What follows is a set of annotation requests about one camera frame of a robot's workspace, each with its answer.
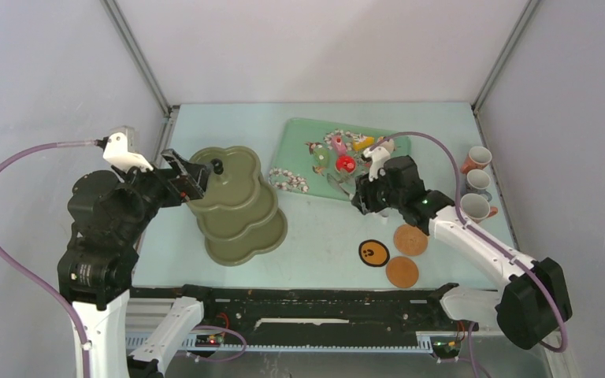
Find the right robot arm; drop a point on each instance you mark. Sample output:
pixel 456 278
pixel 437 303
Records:
pixel 531 299

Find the middle white cup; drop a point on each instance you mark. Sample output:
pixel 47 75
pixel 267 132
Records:
pixel 478 182

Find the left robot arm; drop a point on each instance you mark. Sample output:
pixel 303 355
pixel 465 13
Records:
pixel 110 210

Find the green three-tier serving stand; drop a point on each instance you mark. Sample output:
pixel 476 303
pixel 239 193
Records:
pixel 240 215

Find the metal serving tongs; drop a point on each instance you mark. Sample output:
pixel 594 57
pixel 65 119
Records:
pixel 335 183

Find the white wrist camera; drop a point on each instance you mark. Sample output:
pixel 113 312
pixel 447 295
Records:
pixel 377 156
pixel 120 151

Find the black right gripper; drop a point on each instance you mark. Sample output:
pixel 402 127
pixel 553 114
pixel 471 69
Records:
pixel 364 189

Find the yellow smiley face coaster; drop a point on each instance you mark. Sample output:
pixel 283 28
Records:
pixel 373 253

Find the near round cork coaster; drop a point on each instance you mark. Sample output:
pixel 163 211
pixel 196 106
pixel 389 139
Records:
pixel 402 272

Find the far round cork coaster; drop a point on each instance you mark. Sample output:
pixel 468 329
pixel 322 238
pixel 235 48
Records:
pixel 410 241

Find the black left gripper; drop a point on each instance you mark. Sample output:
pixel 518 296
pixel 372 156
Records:
pixel 187 179

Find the pink toy cake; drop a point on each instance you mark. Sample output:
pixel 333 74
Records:
pixel 338 145

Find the round cork coaster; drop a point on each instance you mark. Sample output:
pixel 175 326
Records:
pixel 410 241
pixel 402 272

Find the far orange cup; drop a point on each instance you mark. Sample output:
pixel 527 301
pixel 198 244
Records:
pixel 478 157

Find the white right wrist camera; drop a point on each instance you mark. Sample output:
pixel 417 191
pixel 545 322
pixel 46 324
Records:
pixel 377 156

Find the near orange-handled cup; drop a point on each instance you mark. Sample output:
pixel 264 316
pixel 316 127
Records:
pixel 477 208

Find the yellow toy cake slice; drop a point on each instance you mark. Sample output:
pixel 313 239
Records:
pixel 361 142

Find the green floral serving tray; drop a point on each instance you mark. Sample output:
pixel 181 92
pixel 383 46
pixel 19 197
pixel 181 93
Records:
pixel 305 156

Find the red toy donut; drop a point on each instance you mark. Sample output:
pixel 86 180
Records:
pixel 345 164

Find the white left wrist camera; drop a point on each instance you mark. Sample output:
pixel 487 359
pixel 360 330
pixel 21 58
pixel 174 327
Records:
pixel 120 151

